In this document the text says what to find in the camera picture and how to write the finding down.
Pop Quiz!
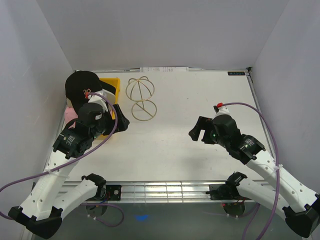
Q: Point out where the pink cap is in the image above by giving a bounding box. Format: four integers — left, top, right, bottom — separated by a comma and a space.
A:
64, 106, 78, 125

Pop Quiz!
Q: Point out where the black cap gold R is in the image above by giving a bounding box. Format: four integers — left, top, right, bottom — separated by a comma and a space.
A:
65, 70, 103, 113

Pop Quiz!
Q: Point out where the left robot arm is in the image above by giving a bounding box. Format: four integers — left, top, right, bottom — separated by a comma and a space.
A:
8, 103, 130, 240

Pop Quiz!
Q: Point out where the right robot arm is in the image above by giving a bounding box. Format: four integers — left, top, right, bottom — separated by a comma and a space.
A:
188, 114, 320, 238

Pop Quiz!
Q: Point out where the white cap black brim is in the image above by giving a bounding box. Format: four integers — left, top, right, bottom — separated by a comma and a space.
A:
102, 89, 116, 105

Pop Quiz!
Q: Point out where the yellow plastic bin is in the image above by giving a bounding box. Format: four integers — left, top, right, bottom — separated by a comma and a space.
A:
95, 77, 121, 140

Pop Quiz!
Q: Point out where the paper label strip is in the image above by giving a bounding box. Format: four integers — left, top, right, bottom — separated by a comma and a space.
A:
140, 66, 189, 73

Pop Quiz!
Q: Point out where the black corner label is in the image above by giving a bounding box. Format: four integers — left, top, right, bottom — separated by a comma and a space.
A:
227, 71, 246, 76

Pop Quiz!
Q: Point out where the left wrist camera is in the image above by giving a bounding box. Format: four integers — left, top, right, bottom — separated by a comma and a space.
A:
85, 90, 109, 112

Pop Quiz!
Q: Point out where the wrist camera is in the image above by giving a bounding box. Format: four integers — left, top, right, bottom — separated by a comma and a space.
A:
85, 90, 109, 112
213, 102, 230, 118

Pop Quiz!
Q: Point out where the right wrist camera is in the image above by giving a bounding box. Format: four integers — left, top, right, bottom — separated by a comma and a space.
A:
213, 102, 230, 118

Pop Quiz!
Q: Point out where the gold wire hat stand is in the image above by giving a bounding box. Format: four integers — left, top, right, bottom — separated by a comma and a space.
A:
125, 75, 158, 122

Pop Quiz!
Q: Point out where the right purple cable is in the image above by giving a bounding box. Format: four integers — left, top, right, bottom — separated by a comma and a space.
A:
220, 102, 280, 240

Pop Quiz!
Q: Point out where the purple cable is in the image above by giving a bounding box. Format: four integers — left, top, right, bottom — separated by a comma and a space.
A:
220, 102, 280, 240
0, 91, 125, 228

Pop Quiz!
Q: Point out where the aluminium front rail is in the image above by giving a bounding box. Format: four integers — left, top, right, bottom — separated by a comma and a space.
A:
28, 180, 301, 204

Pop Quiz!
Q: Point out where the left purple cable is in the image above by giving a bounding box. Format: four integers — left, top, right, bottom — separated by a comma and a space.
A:
0, 91, 125, 228

